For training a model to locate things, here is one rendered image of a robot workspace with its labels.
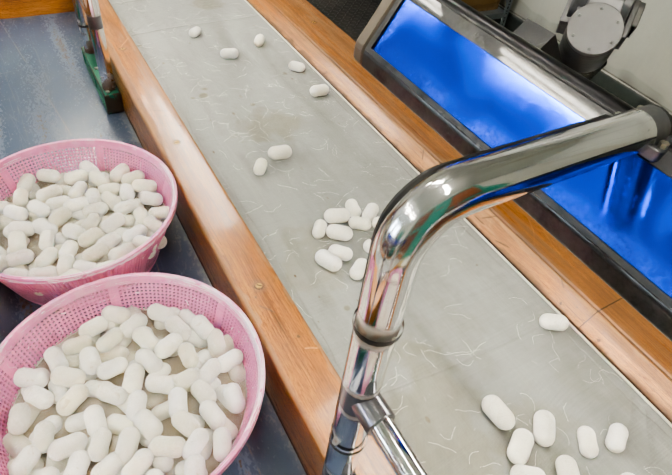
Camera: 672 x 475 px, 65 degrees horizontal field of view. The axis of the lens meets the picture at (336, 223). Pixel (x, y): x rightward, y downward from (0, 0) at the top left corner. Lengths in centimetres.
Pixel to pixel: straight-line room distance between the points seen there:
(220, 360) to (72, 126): 60
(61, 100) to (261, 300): 67
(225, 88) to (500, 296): 60
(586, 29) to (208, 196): 49
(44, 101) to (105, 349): 63
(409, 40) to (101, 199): 51
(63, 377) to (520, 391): 48
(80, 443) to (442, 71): 45
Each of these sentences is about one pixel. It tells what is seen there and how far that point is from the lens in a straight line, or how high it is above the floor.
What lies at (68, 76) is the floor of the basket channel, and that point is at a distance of 122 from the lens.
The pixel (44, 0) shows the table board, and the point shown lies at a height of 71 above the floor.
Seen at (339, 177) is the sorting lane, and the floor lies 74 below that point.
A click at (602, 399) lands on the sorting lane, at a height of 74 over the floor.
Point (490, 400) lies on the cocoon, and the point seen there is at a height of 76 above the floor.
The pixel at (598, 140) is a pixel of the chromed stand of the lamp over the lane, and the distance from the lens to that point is 28.
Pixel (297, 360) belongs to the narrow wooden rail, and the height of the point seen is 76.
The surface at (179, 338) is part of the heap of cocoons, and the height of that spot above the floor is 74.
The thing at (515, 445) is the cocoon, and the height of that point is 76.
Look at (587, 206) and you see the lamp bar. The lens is 33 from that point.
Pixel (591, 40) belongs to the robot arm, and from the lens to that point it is 66.
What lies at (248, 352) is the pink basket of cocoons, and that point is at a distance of 59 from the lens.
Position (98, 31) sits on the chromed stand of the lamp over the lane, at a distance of 102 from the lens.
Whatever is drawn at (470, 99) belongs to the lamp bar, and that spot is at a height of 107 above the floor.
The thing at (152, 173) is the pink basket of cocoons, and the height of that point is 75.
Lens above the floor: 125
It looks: 44 degrees down
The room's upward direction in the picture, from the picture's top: 8 degrees clockwise
